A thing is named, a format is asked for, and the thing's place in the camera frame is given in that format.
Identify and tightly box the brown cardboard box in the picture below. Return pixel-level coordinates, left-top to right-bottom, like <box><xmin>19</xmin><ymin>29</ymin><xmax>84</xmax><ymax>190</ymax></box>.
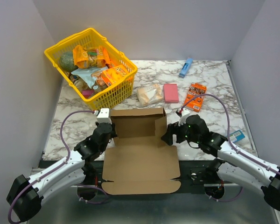
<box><xmin>101</xmin><ymin>108</ymin><xmax>181</xmax><ymax>195</ymax></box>

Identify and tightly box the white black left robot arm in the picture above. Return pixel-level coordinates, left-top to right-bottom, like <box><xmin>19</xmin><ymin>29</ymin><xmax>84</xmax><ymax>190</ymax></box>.
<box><xmin>7</xmin><ymin>123</ymin><xmax>117</xmax><ymax>223</ymax></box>

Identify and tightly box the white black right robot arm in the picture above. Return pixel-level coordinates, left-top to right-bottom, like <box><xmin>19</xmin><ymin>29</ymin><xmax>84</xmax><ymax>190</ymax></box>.
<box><xmin>161</xmin><ymin>115</ymin><xmax>280</xmax><ymax>211</ymax></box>

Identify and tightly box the pink flat box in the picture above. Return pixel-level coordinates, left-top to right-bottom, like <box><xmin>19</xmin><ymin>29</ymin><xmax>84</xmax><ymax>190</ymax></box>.
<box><xmin>163</xmin><ymin>84</ymin><xmax>179</xmax><ymax>103</ymax></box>

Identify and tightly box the orange printed box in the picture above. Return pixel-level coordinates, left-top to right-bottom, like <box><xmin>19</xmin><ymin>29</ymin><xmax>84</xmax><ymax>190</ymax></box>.
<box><xmin>184</xmin><ymin>83</ymin><xmax>207</xmax><ymax>112</ymax></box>

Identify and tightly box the blue white toothpaste box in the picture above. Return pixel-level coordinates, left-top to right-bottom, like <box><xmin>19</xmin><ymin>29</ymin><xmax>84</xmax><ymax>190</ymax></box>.
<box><xmin>229</xmin><ymin>130</ymin><xmax>245</xmax><ymax>143</ymax></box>

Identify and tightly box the blue narrow box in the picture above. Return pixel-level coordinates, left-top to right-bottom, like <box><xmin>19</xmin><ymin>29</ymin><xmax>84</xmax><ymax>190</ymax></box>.
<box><xmin>179</xmin><ymin>57</ymin><xmax>193</xmax><ymax>78</ymax></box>

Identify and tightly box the orange cracker box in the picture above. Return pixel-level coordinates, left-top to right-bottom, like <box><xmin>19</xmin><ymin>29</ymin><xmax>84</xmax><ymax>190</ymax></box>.
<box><xmin>101</xmin><ymin>65</ymin><xmax>128</xmax><ymax>87</ymax></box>

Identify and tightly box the pink small box in basket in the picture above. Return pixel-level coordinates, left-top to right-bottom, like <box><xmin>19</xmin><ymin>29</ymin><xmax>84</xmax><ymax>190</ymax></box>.
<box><xmin>82</xmin><ymin>90</ymin><xmax>95</xmax><ymax>99</ymax></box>

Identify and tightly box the beige tissue pack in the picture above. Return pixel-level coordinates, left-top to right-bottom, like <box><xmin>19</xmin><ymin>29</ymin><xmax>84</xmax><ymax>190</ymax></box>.
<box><xmin>136</xmin><ymin>84</ymin><xmax>163</xmax><ymax>106</ymax></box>

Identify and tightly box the yellow plastic shopping basket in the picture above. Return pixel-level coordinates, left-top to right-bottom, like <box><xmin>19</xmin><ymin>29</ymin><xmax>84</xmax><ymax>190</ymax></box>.
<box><xmin>44</xmin><ymin>28</ymin><xmax>138</xmax><ymax>110</ymax></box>

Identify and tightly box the light blue bread bag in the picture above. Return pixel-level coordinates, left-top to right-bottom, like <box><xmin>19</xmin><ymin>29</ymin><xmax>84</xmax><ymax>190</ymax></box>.
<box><xmin>72</xmin><ymin>66</ymin><xmax>108</xmax><ymax>91</ymax></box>

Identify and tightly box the orange snack bag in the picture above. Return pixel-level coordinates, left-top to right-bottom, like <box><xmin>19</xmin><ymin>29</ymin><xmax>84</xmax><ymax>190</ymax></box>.
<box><xmin>72</xmin><ymin>45</ymin><xmax>110</xmax><ymax>69</ymax></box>

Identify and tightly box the green round vegetable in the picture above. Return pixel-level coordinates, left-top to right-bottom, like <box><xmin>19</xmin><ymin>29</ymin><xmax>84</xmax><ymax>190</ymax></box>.
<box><xmin>59</xmin><ymin>51</ymin><xmax>78</xmax><ymax>73</ymax></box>

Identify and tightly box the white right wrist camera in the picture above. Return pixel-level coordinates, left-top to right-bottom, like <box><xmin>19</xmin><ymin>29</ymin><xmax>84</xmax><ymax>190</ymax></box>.
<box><xmin>176</xmin><ymin>108</ymin><xmax>191</xmax><ymax>126</ymax></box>

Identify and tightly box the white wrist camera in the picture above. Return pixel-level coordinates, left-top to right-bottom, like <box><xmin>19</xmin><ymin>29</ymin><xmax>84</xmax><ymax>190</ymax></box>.
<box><xmin>176</xmin><ymin>108</ymin><xmax>191</xmax><ymax>126</ymax></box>
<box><xmin>94</xmin><ymin>108</ymin><xmax>112</xmax><ymax>124</ymax></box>

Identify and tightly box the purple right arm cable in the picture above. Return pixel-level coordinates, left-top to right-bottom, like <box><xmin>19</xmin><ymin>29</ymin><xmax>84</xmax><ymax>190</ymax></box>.
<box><xmin>179</xmin><ymin>93</ymin><xmax>280</xmax><ymax>182</ymax></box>

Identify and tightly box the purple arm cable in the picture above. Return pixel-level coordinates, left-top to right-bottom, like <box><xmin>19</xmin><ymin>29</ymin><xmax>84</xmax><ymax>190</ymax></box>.
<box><xmin>179</xmin><ymin>93</ymin><xmax>280</xmax><ymax>182</ymax></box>
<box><xmin>8</xmin><ymin>110</ymin><xmax>98</xmax><ymax>224</ymax></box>

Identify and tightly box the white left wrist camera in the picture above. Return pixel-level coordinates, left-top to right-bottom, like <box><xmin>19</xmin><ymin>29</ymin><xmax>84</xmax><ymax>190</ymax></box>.
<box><xmin>94</xmin><ymin>108</ymin><xmax>112</xmax><ymax>124</ymax></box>

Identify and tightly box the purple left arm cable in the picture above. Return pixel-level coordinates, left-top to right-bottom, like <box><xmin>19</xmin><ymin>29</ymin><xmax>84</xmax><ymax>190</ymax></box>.
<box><xmin>8</xmin><ymin>110</ymin><xmax>98</xmax><ymax>224</ymax></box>

